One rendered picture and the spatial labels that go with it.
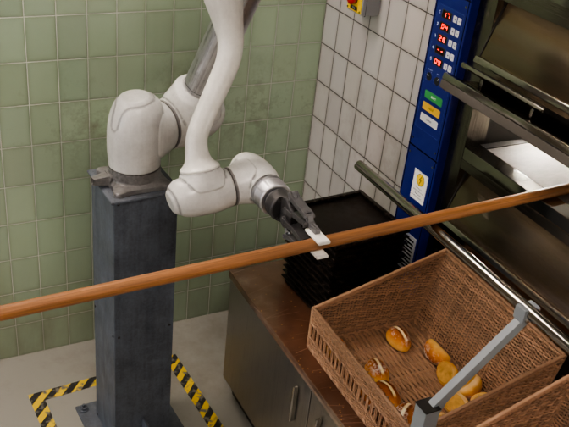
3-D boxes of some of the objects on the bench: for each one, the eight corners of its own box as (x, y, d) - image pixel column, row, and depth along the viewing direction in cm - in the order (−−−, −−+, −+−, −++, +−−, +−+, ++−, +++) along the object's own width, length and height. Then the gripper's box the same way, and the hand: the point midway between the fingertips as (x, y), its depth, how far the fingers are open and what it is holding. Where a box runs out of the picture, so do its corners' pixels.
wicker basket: (431, 314, 274) (448, 245, 260) (545, 431, 231) (572, 355, 217) (302, 345, 253) (312, 271, 239) (401, 479, 210) (421, 398, 197)
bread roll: (441, 390, 237) (458, 376, 235) (430, 368, 245) (446, 353, 244) (453, 399, 239) (470, 385, 237) (442, 376, 248) (458, 362, 246)
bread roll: (442, 374, 248) (433, 365, 244) (422, 354, 256) (414, 345, 251) (455, 363, 248) (447, 352, 244) (435, 342, 256) (428, 332, 251)
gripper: (293, 170, 203) (342, 218, 185) (287, 225, 211) (333, 276, 193) (266, 174, 199) (313, 223, 182) (261, 230, 207) (306, 282, 190)
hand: (317, 242), depth 190 cm, fingers closed on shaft, 3 cm apart
